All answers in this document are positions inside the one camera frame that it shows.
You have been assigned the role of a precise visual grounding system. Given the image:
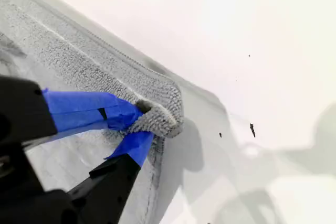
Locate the grey striped towel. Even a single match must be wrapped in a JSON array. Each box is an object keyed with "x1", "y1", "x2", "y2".
[{"x1": 0, "y1": 0, "x2": 184, "y2": 224}]

